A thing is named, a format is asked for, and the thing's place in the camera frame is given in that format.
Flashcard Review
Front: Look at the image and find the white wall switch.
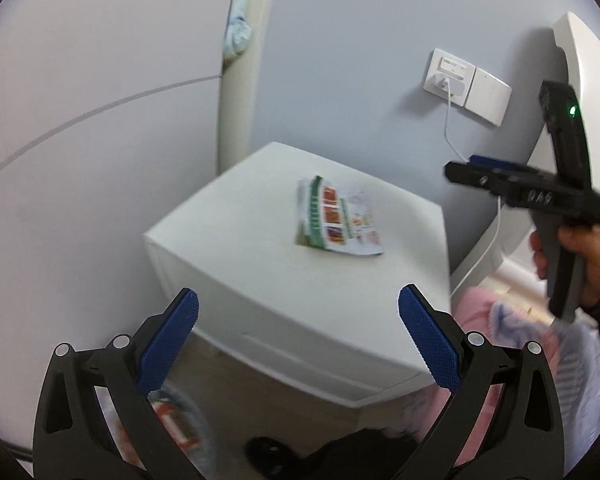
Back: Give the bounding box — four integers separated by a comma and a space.
465, 68, 513, 127

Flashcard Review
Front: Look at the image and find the light blue hanging cloth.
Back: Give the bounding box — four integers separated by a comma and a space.
222, 0, 252, 65

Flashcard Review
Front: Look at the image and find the beige door frame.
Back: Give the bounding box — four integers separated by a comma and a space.
218, 0, 273, 172

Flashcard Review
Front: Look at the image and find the person right hand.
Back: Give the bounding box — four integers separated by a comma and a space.
558, 226, 600, 308

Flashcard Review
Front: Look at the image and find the green food flyer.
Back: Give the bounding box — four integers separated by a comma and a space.
296, 176, 384, 257

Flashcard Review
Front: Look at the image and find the white charger cable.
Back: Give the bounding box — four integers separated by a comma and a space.
443, 79, 474, 162

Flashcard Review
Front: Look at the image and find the white bedside cabinet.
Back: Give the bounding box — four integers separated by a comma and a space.
145, 143, 450, 408

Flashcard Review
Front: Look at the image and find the pink blue bedding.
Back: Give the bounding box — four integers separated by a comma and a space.
404, 286, 600, 476

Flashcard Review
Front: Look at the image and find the white wall socket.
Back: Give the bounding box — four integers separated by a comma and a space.
422, 49, 477, 107

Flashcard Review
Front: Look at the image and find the black tracking camera module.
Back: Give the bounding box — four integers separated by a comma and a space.
539, 80, 592, 191

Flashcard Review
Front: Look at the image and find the trash bin with liner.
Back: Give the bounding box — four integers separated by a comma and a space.
95, 380, 216, 479

